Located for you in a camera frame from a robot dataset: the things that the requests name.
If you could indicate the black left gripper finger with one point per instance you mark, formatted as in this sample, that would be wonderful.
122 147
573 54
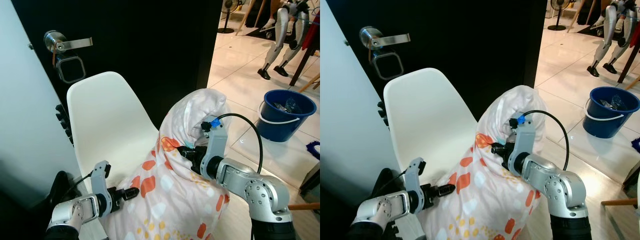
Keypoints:
131 191
445 188
128 198
442 194

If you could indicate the white pillow orange pattern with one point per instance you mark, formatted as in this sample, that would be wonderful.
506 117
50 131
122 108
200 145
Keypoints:
480 210
170 210

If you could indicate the crumpled clear plastic bottle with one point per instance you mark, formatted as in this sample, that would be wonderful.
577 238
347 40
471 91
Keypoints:
291 105
612 101

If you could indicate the black door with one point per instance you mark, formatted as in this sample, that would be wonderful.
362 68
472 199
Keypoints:
475 45
150 50

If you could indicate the blue mop head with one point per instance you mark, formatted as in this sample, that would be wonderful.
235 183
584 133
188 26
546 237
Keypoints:
312 150
636 143

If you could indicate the dark bed base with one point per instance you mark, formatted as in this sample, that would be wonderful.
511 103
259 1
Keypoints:
632 180
311 180

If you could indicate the black standing fan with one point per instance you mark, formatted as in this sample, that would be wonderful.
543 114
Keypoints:
226 27
556 25

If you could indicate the dark wooden table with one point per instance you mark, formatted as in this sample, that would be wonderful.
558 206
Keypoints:
300 60
627 62

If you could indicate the red cloth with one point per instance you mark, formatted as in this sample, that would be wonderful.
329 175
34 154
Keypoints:
314 35
636 37

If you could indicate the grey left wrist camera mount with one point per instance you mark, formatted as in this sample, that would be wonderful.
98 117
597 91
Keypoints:
100 177
414 175

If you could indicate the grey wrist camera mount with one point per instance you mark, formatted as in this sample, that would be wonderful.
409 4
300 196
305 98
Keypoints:
525 135
100 177
216 140
414 175

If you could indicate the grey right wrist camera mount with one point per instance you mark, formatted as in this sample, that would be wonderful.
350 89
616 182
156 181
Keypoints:
216 140
525 135

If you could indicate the black wall hooks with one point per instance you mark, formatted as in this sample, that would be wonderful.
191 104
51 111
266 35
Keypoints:
64 122
383 112

